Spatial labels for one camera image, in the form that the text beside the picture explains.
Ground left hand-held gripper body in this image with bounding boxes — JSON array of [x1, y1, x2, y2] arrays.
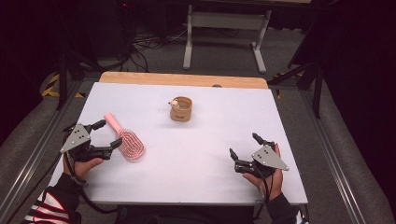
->
[[60, 123, 113, 163]]

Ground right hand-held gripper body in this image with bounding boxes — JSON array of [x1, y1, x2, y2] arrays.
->
[[234, 145, 290, 179]]

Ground person's left hand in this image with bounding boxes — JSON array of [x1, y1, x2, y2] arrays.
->
[[64, 157, 104, 182]]

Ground grey metal table frame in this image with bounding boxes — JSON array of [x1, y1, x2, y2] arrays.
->
[[182, 4, 273, 75]]

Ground aluminium rail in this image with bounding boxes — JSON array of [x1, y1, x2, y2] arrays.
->
[[0, 78, 85, 223], [298, 89, 368, 224]]

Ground left hand-held gripper cable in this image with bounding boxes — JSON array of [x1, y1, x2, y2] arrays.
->
[[63, 152, 120, 216]]

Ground pink hairbrush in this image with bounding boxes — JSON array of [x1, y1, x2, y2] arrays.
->
[[104, 112, 147, 161]]

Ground hand-held gripper cable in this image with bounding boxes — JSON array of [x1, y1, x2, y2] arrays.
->
[[253, 169, 276, 220], [63, 152, 120, 216]]

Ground black metal stand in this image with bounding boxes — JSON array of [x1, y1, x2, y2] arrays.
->
[[268, 60, 324, 119], [55, 50, 106, 111]]

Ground right hand-held gripper cable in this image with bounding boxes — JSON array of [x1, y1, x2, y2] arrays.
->
[[253, 169, 276, 220]]

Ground brown cup with animal figure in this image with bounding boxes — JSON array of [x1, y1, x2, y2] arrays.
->
[[168, 95, 193, 122]]

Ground wooden table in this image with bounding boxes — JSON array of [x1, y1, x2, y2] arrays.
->
[[98, 71, 269, 91]]

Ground black floor cables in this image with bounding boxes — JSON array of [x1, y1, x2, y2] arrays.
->
[[120, 27, 188, 73]]

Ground person's right hand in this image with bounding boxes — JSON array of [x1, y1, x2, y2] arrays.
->
[[242, 143, 284, 202]]

